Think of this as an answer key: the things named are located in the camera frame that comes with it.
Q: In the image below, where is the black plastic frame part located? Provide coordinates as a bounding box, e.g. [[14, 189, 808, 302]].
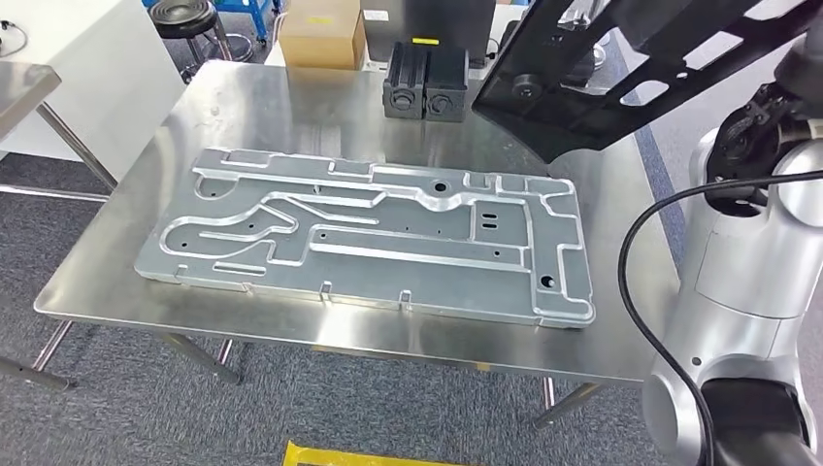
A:
[[471, 0, 823, 164]]

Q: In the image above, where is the aluminium fixture plate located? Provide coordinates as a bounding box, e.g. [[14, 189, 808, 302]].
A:
[[133, 148, 596, 329]]

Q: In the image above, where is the chrome stand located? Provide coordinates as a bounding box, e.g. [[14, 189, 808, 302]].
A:
[[590, 28, 613, 72]]

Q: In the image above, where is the stainless steel workbench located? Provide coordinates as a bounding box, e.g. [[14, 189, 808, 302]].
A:
[[0, 59, 684, 431]]

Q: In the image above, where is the black plastic block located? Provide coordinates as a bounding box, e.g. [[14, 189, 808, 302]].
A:
[[383, 41, 429, 121], [424, 45, 470, 123]]

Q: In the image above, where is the black round stool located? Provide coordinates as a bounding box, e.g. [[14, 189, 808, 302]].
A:
[[148, 0, 256, 84]]

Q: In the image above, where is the white cabinet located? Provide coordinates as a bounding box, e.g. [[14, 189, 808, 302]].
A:
[[0, 0, 187, 183]]

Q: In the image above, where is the small stainless steel table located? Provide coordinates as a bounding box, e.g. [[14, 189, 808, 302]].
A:
[[0, 60, 120, 204]]

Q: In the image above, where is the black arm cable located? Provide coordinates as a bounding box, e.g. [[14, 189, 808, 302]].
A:
[[616, 170, 823, 466]]

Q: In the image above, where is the dark grey monitor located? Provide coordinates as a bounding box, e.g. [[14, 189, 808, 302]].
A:
[[361, 0, 498, 69]]

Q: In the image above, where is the thin black cable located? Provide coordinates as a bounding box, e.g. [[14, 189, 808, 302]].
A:
[[0, 18, 28, 59]]

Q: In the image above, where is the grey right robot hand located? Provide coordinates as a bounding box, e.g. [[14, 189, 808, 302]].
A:
[[557, 0, 823, 120]]

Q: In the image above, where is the brown cardboard box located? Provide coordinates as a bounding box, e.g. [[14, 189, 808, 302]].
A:
[[278, 0, 367, 71]]

